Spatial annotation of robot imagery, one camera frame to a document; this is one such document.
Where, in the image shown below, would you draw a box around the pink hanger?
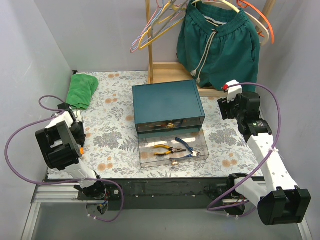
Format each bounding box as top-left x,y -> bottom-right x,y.
129,0 -> 165,54

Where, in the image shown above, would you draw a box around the orange hanger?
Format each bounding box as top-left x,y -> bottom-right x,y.
236,0 -> 276,46

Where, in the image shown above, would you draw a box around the yellow handled pliers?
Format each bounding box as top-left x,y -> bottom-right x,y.
154,144 -> 187,156

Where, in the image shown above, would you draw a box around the teal drawer box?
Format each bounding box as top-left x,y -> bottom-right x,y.
132,79 -> 206,138

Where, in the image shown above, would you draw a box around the cream hanger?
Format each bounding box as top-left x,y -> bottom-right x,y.
191,0 -> 275,47

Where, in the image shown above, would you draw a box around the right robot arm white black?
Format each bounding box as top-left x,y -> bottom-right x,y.
218,89 -> 311,226

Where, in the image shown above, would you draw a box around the green folded cloth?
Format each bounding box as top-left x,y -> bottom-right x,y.
66,74 -> 99,110

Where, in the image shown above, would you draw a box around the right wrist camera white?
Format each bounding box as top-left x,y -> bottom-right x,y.
222,79 -> 243,103

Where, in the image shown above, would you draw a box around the blue handled cutters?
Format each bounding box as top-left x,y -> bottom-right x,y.
169,137 -> 201,162

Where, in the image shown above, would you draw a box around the grey hanger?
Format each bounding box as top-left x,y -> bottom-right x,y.
148,0 -> 188,42

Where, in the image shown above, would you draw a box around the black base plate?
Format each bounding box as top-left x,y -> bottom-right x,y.
77,177 -> 257,211

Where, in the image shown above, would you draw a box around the aluminium rail frame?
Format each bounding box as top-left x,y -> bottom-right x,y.
22,177 -> 312,240

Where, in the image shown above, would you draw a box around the green shorts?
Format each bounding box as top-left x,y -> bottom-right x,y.
176,0 -> 260,92

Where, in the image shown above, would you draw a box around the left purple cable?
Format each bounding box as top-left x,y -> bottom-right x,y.
4,95 -> 125,223

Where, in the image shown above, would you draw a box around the yellow hanger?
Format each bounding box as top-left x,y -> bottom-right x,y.
132,0 -> 188,51

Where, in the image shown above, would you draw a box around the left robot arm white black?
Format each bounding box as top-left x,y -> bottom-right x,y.
35,103 -> 107,200

